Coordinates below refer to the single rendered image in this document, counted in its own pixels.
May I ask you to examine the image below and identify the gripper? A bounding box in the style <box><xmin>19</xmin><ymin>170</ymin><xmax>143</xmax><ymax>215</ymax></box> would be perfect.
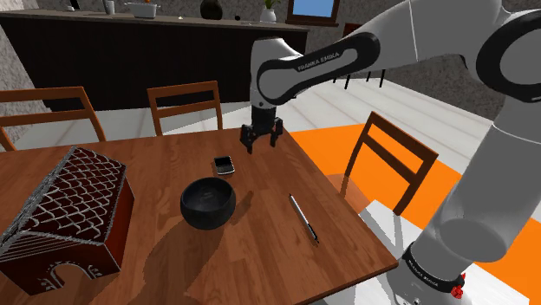
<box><xmin>240</xmin><ymin>105</ymin><xmax>284</xmax><ymax>154</ymax></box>

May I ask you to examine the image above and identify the black and silver mobile phone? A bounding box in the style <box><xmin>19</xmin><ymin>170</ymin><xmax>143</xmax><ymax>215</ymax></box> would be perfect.
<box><xmin>213</xmin><ymin>155</ymin><xmax>236</xmax><ymax>176</ymax></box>

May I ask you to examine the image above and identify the orange rug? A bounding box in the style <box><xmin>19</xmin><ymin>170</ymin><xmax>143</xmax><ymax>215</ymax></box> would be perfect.
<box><xmin>289</xmin><ymin>122</ymin><xmax>541</xmax><ymax>305</ymax></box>

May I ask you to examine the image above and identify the black bowl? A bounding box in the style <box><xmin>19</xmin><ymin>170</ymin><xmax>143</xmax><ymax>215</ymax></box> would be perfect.
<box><xmin>179</xmin><ymin>177</ymin><xmax>238</xmax><ymax>230</ymax></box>

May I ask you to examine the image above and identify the silver pen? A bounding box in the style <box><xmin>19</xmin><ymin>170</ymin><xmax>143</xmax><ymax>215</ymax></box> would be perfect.
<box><xmin>288</xmin><ymin>193</ymin><xmax>321</xmax><ymax>244</ymax></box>

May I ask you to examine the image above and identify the wooden chair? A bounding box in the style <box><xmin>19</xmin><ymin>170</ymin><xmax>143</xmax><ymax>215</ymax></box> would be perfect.
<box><xmin>146</xmin><ymin>80</ymin><xmax>224</xmax><ymax>137</ymax></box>
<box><xmin>325</xmin><ymin>111</ymin><xmax>440</xmax><ymax>217</ymax></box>
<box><xmin>0</xmin><ymin>86</ymin><xmax>108</xmax><ymax>153</ymax></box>

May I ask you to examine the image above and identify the wooden table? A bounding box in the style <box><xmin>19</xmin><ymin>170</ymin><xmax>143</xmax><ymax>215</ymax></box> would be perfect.
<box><xmin>0</xmin><ymin>127</ymin><xmax>400</xmax><ymax>305</ymax></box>

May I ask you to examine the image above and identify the brown framed window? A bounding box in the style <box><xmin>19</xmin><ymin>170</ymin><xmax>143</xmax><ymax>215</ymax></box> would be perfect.
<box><xmin>286</xmin><ymin>0</ymin><xmax>342</xmax><ymax>27</ymax></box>

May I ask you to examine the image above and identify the dark kitchen counter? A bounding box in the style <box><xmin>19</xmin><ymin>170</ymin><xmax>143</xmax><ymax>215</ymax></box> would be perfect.
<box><xmin>0</xmin><ymin>0</ymin><xmax>310</xmax><ymax>113</ymax></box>

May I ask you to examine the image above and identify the brown gingerbread house box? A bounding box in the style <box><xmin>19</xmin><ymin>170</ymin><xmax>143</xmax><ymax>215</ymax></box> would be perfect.
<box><xmin>0</xmin><ymin>146</ymin><xmax>135</xmax><ymax>295</ymax></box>

